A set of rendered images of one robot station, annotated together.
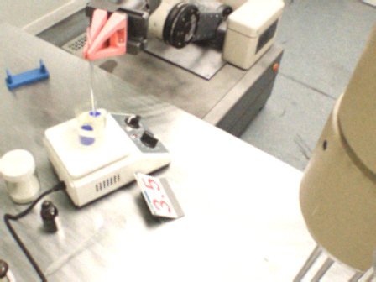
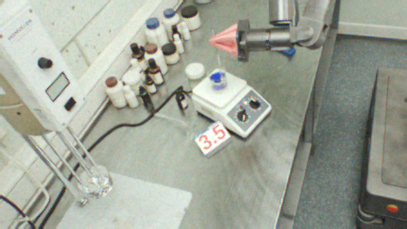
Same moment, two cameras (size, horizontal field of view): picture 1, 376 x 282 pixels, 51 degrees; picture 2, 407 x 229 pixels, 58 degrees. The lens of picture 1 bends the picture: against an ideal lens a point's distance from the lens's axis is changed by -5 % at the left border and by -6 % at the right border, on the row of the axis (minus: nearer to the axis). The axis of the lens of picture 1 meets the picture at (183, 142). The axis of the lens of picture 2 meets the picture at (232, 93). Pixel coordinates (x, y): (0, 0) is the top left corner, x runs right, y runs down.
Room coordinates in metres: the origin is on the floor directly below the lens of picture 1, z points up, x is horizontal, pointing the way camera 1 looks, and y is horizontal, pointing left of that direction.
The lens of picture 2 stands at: (0.47, -0.61, 1.57)
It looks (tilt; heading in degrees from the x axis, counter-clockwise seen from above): 45 degrees down; 88
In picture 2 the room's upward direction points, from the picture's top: 10 degrees counter-clockwise
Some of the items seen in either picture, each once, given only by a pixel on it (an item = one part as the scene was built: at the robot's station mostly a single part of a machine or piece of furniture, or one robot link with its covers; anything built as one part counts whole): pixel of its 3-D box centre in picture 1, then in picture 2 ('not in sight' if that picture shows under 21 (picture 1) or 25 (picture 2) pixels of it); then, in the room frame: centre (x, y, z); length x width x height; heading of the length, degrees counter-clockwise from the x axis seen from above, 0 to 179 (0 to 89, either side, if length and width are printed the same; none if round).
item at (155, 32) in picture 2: not in sight; (156, 35); (0.28, 0.51, 0.81); 0.07 x 0.07 x 0.13
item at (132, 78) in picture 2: not in sight; (134, 83); (0.19, 0.32, 0.78); 0.06 x 0.06 x 0.07
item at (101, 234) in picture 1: (110, 227); (186, 126); (0.35, 0.10, 0.76); 0.06 x 0.06 x 0.02
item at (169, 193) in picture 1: (159, 194); (213, 138); (0.42, 0.03, 0.77); 0.09 x 0.06 x 0.04; 29
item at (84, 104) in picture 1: (93, 124); (218, 80); (0.47, 0.15, 0.87); 0.06 x 0.05 x 0.08; 88
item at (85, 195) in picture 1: (103, 152); (228, 101); (0.48, 0.14, 0.79); 0.22 x 0.13 x 0.08; 131
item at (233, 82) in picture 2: (88, 140); (219, 87); (0.47, 0.16, 0.83); 0.12 x 0.12 x 0.01; 41
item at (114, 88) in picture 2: not in sight; (116, 91); (0.14, 0.27, 0.80); 0.06 x 0.06 x 0.10
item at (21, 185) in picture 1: (20, 177); (196, 77); (0.40, 0.27, 0.79); 0.06 x 0.06 x 0.08
